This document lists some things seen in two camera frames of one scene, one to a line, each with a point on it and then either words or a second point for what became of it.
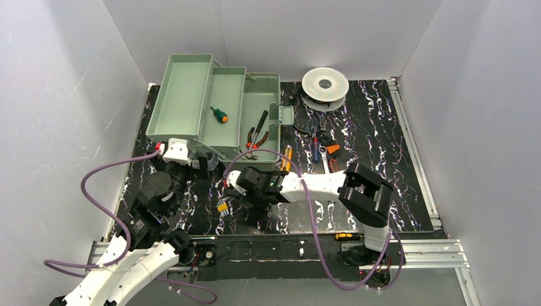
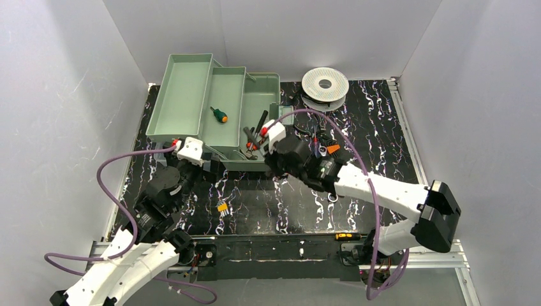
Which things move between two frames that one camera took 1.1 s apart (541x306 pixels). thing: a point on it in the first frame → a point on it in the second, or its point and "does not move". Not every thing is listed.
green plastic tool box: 222,110 does not move
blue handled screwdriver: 316,150 does not move
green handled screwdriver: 219,115 does not move
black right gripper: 244,184 → 270,153
